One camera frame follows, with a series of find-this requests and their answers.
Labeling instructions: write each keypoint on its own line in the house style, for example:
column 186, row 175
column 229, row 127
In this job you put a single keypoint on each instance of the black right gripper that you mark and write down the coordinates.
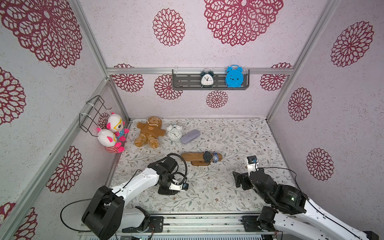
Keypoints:
column 247, row 178

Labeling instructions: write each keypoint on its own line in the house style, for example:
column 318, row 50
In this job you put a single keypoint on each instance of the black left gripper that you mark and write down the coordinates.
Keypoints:
column 168, row 192

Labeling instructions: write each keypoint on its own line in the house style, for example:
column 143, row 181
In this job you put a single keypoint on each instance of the black digital watch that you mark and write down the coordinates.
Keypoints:
column 207, row 156

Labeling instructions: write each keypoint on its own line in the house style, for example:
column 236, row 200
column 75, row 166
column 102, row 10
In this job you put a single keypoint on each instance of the wooden watch stand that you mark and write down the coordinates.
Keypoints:
column 196, row 159

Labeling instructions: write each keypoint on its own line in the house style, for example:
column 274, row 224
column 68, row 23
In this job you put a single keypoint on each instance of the blue strap watch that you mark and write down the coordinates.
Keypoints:
column 216, row 157

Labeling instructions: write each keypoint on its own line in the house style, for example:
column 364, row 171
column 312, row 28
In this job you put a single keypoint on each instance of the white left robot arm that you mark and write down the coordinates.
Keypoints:
column 105, row 213

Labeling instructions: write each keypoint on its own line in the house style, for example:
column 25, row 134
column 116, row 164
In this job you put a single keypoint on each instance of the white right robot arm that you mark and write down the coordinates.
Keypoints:
column 288, row 210

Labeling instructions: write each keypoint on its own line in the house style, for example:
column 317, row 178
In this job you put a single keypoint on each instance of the white twin-bell alarm clock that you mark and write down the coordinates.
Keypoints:
column 174, row 132

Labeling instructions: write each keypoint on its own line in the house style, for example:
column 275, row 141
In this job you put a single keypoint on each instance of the grey fabric case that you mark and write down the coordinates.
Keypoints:
column 190, row 136

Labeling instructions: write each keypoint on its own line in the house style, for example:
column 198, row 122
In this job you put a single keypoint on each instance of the brown teddy bear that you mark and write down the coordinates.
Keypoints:
column 150, row 132

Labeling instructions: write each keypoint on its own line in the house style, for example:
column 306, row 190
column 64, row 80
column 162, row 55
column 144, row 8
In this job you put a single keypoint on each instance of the white pink plush lower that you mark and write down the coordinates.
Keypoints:
column 109, row 140

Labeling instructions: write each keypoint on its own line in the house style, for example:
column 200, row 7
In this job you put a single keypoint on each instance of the white pink plush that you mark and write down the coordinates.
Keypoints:
column 109, row 140
column 116, row 125

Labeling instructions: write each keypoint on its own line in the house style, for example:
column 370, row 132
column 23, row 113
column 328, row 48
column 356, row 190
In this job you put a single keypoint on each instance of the white pink plush upper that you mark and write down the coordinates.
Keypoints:
column 116, row 125

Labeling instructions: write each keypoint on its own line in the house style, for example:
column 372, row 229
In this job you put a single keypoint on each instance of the blue alarm clock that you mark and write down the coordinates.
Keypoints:
column 234, row 77

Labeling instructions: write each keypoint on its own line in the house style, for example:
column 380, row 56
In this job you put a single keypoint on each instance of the dark green alarm clock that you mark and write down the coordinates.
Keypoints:
column 207, row 79

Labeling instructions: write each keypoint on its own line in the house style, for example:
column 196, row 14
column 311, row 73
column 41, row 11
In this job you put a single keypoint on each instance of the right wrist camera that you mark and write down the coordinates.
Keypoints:
column 252, row 164

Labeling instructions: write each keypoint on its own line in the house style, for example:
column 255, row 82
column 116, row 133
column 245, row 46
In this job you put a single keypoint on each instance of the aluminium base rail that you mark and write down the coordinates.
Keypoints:
column 232, row 226

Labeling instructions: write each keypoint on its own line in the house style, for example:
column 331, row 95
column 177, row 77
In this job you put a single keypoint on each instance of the black wire basket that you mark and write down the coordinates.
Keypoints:
column 96, row 117

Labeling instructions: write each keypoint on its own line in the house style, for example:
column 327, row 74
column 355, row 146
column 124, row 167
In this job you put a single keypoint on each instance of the grey wall shelf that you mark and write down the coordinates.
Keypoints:
column 184, row 81

